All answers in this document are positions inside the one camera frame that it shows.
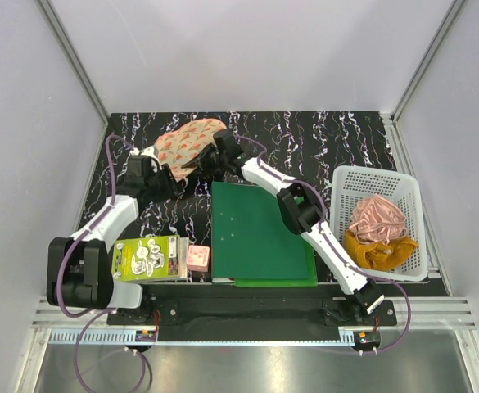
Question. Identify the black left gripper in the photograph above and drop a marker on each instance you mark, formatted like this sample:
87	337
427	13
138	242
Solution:
171	187

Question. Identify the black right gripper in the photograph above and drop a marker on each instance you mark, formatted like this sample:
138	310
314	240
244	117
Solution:
202	160

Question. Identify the pink floral mesh laundry bag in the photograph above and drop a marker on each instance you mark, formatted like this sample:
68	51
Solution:
177	148

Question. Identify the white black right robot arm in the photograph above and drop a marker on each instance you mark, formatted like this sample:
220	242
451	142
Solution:
303	212

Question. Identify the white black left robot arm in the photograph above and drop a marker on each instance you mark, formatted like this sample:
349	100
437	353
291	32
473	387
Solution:
79	277

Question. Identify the lime green illustrated book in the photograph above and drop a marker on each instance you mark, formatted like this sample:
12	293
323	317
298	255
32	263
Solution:
150	259

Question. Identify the small pink box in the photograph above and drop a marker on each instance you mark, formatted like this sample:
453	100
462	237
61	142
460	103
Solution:
198	258

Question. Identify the light green folder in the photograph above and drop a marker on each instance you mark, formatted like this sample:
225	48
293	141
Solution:
311	280

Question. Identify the white perforated plastic basket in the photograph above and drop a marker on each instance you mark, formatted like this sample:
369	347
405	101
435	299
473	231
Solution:
352	184

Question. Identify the pink lace garment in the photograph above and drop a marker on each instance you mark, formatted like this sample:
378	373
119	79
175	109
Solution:
376	219

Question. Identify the mustard yellow garment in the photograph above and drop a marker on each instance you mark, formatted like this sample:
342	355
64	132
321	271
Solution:
378	255

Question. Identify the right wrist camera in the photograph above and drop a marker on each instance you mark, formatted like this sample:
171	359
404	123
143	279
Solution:
227	144

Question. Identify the dark green ring binder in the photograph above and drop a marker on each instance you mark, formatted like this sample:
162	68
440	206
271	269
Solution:
249	238

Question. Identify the left aluminium frame post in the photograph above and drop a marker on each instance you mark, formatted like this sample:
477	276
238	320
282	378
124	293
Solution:
59	31

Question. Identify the aluminium frame post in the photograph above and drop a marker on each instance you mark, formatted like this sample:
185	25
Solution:
447	23
59	31

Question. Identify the white slotted cable duct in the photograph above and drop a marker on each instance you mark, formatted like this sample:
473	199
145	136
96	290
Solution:
172	336

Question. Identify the aluminium rail crossbar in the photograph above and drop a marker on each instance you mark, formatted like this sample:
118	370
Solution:
420	313

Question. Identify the right aluminium frame post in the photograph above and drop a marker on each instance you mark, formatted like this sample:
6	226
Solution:
447	23

